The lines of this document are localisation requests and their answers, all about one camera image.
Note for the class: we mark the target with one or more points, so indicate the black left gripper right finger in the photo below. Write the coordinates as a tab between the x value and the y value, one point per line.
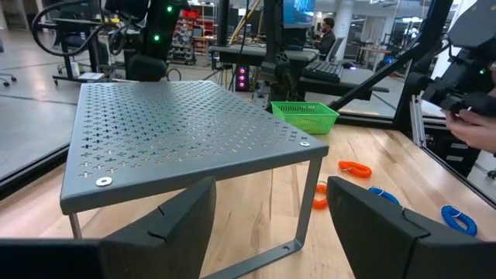
395	248

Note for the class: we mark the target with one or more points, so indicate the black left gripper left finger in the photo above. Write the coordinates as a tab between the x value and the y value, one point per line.
116	259

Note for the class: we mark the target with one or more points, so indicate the blue coil wristband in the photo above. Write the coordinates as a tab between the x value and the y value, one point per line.
389	197
465	227

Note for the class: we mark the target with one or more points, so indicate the red coil wristband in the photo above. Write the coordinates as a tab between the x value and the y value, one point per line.
354	170
319	203

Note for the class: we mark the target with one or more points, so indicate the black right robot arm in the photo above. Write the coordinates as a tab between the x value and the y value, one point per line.
159	23

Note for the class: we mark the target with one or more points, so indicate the grey desk top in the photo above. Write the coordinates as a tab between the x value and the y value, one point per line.
263	52

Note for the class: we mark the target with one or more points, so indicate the person's hand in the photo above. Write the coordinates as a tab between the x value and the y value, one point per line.
472	131

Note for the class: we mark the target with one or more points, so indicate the grey perforated metal shelf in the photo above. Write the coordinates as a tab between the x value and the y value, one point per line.
174	128

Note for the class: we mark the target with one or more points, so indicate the green plastic basket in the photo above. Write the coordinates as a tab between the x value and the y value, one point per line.
306	118

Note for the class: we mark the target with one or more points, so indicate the black keyboard shelf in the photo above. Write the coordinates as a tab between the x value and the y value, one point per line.
356	87

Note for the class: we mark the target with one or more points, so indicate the backlit black keyboard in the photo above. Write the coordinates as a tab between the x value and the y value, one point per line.
323	71

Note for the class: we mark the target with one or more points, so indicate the black rolling cart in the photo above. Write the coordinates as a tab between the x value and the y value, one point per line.
69	58

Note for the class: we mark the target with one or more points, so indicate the person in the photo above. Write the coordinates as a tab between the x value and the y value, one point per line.
327	38

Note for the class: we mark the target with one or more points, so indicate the computer tower with red lights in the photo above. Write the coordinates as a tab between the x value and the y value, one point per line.
242	77

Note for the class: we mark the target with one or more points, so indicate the white round pillar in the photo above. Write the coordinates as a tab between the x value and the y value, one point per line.
344	19

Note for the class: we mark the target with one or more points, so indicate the red bin storage rack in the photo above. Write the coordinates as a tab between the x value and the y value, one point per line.
193	35

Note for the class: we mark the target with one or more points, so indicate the blue-screen monitor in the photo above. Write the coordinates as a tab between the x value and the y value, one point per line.
298	11

